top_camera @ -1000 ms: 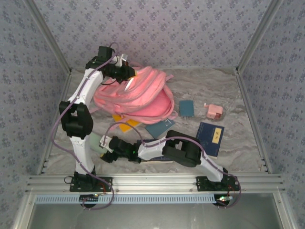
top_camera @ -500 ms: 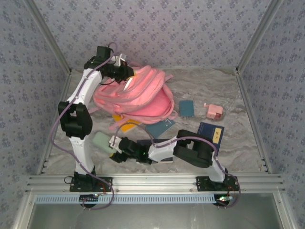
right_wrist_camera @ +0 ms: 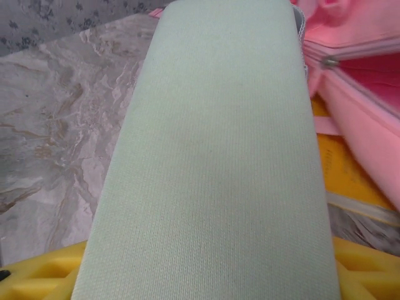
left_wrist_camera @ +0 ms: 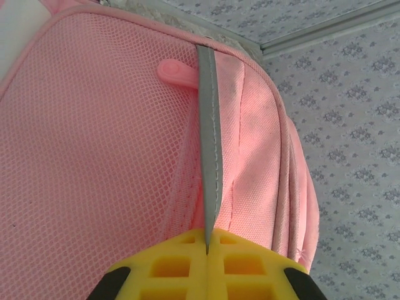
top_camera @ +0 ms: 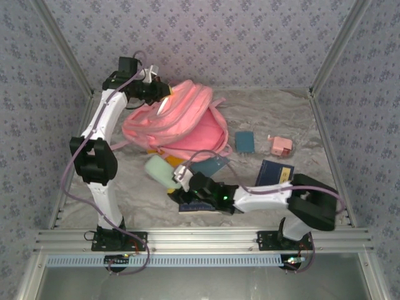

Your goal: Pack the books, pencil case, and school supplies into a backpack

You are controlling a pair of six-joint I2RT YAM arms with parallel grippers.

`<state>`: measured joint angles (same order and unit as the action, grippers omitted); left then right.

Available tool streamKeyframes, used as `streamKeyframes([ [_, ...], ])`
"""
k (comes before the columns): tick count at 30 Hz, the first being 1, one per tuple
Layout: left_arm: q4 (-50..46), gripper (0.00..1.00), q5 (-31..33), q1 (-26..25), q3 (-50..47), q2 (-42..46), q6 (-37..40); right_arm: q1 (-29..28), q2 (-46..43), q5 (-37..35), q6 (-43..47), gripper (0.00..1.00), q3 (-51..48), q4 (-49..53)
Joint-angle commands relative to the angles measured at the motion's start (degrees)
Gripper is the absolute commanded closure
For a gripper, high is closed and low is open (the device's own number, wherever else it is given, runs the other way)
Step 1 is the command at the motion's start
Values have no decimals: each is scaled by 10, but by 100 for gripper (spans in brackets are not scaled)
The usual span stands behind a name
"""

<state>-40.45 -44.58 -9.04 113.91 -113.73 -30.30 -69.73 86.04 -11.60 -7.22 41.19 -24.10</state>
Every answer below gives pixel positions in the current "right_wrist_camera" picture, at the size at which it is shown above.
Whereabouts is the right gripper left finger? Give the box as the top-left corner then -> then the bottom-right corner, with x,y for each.
0,240 -> 88,300

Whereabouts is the green pencil case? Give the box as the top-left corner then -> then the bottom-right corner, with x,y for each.
70,0 -> 341,300

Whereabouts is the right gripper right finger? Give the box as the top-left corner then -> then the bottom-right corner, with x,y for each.
331,236 -> 400,300

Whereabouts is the yellow book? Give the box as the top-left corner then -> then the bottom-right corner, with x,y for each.
307,95 -> 400,224

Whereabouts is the pink backpack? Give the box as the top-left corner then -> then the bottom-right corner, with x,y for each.
146,0 -> 400,213

